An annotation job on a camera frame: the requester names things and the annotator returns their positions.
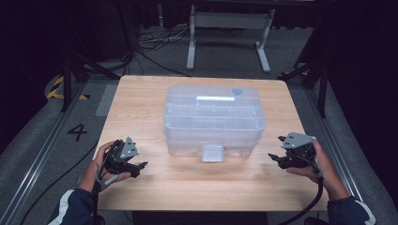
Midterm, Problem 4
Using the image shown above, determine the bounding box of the grey metal table frame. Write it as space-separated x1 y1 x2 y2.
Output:
186 4 276 74

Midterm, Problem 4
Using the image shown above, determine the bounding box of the black floor cable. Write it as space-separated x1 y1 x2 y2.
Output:
19 142 100 225

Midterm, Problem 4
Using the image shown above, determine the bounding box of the clear plastic storage box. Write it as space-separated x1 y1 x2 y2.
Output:
162 84 268 163

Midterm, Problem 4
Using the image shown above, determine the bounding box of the black metal stand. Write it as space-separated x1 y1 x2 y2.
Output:
277 55 330 119
59 0 122 113

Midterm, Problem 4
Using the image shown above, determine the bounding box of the person's right hand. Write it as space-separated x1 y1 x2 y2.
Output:
285 141 338 188

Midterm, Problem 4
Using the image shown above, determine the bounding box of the hand-held gripper cable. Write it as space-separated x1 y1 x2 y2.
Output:
277 154 325 225
92 146 120 225

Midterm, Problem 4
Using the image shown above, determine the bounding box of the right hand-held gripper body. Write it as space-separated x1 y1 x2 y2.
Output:
278 131 318 170

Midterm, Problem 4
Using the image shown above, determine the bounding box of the person's left hand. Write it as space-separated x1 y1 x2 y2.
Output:
88 141 132 188

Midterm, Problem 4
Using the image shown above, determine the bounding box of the right hand-held gripper cable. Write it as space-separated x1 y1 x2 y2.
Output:
277 154 325 225

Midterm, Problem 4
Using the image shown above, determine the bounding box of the bundle of floor cables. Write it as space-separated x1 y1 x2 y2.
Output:
134 25 192 77

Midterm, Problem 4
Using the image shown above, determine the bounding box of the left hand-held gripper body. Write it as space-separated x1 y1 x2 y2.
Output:
103 136 141 173

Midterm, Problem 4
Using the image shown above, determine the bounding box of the left hand-held gripper cable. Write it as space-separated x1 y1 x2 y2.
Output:
92 146 120 225

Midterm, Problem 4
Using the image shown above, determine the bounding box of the aluminium floor rail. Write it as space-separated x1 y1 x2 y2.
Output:
0 82 87 225
303 87 375 225

